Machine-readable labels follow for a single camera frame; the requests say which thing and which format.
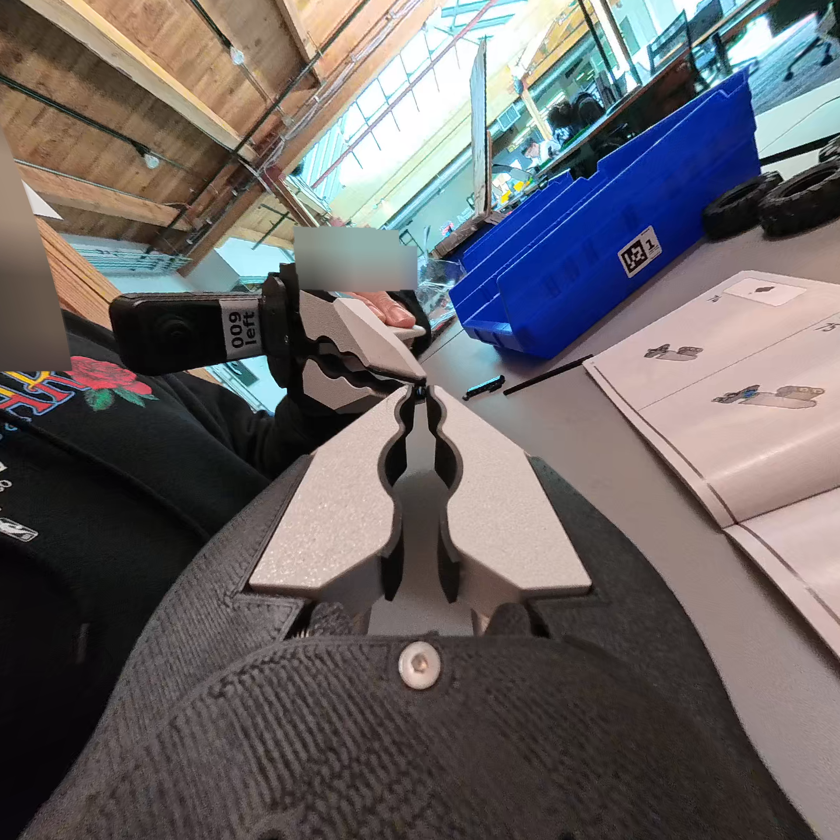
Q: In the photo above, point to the blue storage bin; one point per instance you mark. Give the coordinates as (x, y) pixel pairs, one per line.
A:
(485, 275)

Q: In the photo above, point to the black toy beam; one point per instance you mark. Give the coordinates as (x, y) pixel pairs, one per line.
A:
(484, 387)

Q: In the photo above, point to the person's left forearm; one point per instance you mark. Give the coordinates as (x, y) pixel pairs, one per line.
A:
(229, 426)

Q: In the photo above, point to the person's black printed hoodie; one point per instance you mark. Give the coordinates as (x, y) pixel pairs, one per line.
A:
(79, 525)

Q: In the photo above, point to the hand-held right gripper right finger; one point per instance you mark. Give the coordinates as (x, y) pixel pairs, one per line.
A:
(518, 525)

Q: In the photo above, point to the tan divider board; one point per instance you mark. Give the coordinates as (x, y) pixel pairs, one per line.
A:
(480, 131)

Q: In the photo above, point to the grey desk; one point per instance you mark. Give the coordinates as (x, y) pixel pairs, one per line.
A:
(590, 459)

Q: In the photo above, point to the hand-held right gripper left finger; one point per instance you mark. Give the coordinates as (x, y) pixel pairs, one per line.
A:
(328, 518)

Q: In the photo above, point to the person's left hand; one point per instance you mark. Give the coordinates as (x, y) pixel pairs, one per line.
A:
(387, 307)

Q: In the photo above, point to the open instruction booklet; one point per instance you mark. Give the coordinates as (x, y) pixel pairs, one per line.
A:
(722, 420)

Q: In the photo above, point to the clear plastic bag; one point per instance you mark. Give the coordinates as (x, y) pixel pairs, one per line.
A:
(439, 289)

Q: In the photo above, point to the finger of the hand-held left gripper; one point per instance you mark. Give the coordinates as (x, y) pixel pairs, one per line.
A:
(374, 334)
(328, 387)

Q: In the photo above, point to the blue bin with tag label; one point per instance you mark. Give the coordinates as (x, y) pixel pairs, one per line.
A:
(590, 216)

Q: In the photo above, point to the black toy axle rod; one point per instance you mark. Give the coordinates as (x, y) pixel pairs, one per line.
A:
(548, 374)

